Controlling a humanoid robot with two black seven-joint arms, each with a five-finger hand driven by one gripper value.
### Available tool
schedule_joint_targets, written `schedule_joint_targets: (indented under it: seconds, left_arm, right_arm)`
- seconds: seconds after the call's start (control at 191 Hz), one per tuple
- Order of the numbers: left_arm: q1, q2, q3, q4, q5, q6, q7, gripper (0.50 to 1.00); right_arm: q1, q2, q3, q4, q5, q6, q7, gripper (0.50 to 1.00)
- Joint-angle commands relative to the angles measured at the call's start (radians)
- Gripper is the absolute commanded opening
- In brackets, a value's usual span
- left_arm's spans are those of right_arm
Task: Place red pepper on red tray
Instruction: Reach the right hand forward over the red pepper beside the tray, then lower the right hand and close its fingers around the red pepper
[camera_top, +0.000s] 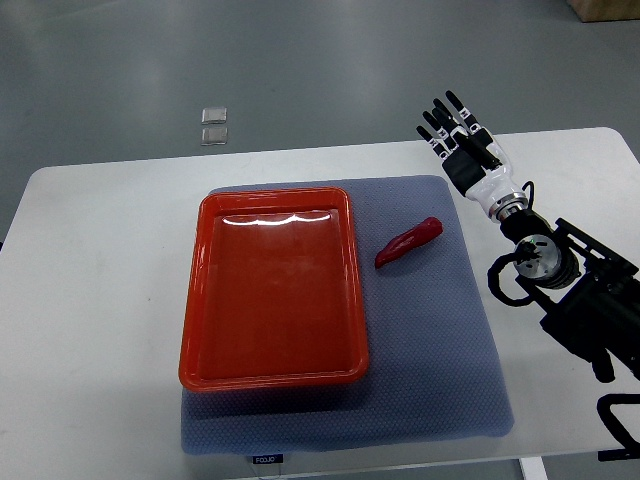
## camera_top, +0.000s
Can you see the cardboard box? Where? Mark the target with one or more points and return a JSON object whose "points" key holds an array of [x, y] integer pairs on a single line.
{"points": [[590, 11]]}

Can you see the red plastic tray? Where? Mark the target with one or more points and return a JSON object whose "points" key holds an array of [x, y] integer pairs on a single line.
{"points": [[274, 297]]}

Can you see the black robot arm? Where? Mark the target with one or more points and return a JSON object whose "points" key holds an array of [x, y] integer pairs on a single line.
{"points": [[589, 293]]}

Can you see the dark blue edge label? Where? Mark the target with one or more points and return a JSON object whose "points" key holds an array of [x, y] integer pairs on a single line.
{"points": [[615, 455]]}

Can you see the black table label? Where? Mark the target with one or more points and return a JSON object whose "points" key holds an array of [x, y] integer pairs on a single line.
{"points": [[268, 459]]}

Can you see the red pepper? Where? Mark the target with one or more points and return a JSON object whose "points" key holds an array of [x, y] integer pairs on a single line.
{"points": [[418, 236]]}

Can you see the upper metal floor plate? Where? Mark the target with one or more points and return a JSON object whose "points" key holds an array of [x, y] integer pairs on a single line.
{"points": [[214, 115]]}

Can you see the white table leg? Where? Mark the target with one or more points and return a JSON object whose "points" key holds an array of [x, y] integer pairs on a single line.
{"points": [[532, 468]]}

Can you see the blue-grey cushion mat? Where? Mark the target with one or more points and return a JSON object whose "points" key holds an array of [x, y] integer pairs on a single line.
{"points": [[434, 371]]}

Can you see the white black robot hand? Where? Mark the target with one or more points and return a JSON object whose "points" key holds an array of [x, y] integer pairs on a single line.
{"points": [[472, 158]]}

